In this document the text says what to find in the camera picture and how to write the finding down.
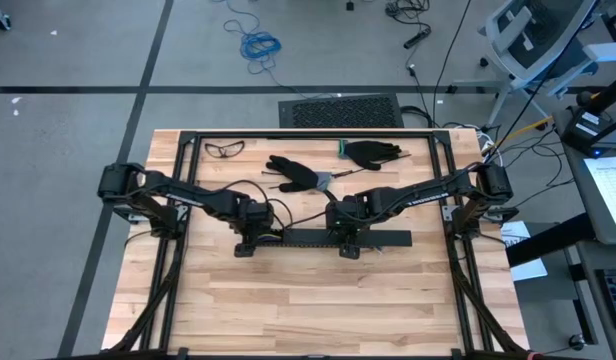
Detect black box white labels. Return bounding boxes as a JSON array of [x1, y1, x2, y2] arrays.
[[561, 106, 612, 155]]

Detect white paper sheet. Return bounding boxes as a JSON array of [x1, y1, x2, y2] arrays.
[[498, 219, 549, 283]]

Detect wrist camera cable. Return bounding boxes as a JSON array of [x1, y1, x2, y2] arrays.
[[207, 178, 295, 232], [282, 208, 330, 232]]

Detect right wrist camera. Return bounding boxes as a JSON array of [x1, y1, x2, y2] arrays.
[[338, 242, 362, 261]]

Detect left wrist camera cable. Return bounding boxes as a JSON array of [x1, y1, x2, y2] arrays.
[[207, 178, 295, 232]]

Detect blue coiled floor cable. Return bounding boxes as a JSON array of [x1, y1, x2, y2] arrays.
[[222, 0, 309, 96]]

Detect white printed sheet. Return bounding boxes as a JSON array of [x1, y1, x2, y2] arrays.
[[582, 154, 616, 247]]

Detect long black taut cable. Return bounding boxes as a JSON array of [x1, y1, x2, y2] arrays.
[[490, 0, 600, 154]]

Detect black floor cable bundle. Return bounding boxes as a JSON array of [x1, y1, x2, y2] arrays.
[[385, 0, 433, 51]]

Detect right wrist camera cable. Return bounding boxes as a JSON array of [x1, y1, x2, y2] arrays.
[[282, 208, 330, 232]]

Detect clear safety glasses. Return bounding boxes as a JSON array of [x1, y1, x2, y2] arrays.
[[203, 140, 246, 160]]

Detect black keyboard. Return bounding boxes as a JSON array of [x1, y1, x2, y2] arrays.
[[595, 268, 616, 331]]

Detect black desk leg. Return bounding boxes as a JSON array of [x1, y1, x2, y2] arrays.
[[505, 212, 597, 269]]

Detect black duct cover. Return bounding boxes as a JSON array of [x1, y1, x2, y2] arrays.
[[280, 228, 414, 249]]

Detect black glove green cuff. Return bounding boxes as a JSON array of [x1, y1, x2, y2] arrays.
[[337, 139, 404, 172], [265, 154, 335, 194]]

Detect grey office chair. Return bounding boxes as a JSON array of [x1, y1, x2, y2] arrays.
[[450, 0, 616, 129]]

